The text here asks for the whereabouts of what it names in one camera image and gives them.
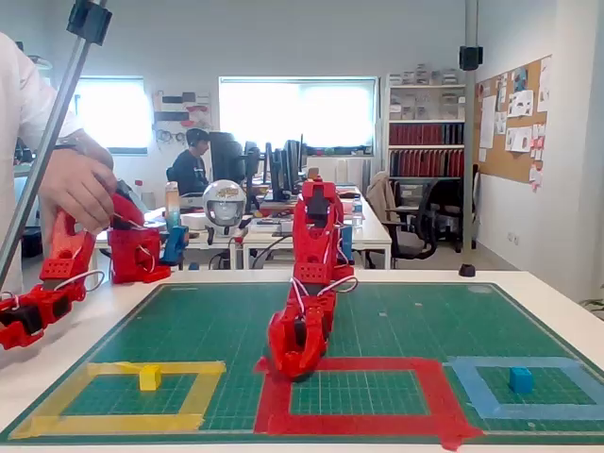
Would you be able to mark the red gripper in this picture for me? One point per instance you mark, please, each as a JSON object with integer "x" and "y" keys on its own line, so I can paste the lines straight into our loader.
{"x": 296, "y": 346}

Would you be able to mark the red leader arm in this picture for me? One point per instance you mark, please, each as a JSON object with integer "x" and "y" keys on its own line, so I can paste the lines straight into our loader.
{"x": 137, "y": 255}

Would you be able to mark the red robot arm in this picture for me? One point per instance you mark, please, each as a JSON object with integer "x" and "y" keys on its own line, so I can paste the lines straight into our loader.
{"x": 313, "y": 245}

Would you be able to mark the red tape square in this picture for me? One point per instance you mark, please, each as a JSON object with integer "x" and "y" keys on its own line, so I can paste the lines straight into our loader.
{"x": 354, "y": 420}

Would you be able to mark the yellow cube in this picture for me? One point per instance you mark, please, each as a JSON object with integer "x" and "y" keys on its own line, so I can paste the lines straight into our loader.
{"x": 150, "y": 380}

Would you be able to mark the yellow tape square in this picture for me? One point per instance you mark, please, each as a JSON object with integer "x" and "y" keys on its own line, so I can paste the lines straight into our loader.
{"x": 118, "y": 423}

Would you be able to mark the blue cube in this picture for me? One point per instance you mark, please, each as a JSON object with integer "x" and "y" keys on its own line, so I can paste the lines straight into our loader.
{"x": 520, "y": 381}

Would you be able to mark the blue tape square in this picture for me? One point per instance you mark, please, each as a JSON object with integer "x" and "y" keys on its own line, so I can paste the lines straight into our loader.
{"x": 519, "y": 411}

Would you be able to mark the person's right hand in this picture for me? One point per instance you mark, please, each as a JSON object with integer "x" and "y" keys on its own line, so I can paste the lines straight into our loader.
{"x": 80, "y": 189}

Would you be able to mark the green cutting mat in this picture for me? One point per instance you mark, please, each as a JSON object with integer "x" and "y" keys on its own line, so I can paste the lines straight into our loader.
{"x": 401, "y": 330}

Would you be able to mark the blue table clamp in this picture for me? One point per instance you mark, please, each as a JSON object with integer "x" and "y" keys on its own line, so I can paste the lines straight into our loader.
{"x": 348, "y": 240}
{"x": 175, "y": 245}

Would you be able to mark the clear plastic water bottle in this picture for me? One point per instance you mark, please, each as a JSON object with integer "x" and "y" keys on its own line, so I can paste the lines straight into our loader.
{"x": 358, "y": 212}

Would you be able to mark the office chair grey seat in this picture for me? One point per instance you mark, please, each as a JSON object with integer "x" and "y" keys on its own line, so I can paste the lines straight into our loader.
{"x": 410, "y": 243}

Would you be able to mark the white helmet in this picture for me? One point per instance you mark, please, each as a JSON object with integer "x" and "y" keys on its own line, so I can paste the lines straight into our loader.
{"x": 224, "y": 203}

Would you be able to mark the beige jacket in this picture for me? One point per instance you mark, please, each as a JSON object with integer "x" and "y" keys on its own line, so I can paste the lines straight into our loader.
{"x": 380, "y": 193}

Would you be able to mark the black computer monitor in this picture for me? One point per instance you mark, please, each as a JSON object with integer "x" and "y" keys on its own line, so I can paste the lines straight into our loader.
{"x": 252, "y": 160}
{"x": 226, "y": 156}
{"x": 279, "y": 170}
{"x": 295, "y": 156}

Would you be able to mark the small black knob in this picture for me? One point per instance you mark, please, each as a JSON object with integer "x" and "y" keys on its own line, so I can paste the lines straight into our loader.
{"x": 467, "y": 270}

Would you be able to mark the colourful drink bottle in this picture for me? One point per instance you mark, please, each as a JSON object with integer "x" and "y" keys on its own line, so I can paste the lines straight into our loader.
{"x": 172, "y": 207}

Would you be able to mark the black office chair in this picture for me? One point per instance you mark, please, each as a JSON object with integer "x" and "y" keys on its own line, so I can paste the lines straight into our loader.
{"x": 448, "y": 203}

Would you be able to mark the seated person dark shirt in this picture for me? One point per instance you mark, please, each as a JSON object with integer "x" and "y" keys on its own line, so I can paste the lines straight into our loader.
{"x": 189, "y": 172}

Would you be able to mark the wide bright window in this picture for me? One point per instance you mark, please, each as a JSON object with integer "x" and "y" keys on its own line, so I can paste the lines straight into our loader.
{"x": 297, "y": 113}

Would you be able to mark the white bookshelf with binders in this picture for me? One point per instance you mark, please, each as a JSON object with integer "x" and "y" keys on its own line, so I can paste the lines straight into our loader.
{"x": 424, "y": 137}

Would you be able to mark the cork pin board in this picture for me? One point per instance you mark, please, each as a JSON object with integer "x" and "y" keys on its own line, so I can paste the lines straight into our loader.
{"x": 491, "y": 162}

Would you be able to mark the grey metal pole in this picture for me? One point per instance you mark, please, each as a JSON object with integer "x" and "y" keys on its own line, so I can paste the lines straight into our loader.
{"x": 67, "y": 92}
{"x": 470, "y": 141}

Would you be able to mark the green plant leaves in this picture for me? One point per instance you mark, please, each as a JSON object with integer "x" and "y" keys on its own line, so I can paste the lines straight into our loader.
{"x": 593, "y": 306}

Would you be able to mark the small bright window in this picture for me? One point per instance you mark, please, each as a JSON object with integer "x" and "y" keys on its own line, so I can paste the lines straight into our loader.
{"x": 113, "y": 113}

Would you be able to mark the dark wristwatch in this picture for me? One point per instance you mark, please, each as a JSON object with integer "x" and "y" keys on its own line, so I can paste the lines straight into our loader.
{"x": 71, "y": 144}

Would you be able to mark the black pole clamp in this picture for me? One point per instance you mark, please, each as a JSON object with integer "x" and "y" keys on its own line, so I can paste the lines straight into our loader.
{"x": 89, "y": 21}
{"x": 471, "y": 57}

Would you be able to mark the person in white shirt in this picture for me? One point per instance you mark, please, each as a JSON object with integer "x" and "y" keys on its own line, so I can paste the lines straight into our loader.
{"x": 19, "y": 94}

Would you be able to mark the white wall socket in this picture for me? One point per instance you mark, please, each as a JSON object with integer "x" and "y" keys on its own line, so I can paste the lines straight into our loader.
{"x": 513, "y": 238}

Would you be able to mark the wall tool rack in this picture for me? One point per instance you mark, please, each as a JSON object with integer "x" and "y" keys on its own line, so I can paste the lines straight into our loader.
{"x": 181, "y": 113}

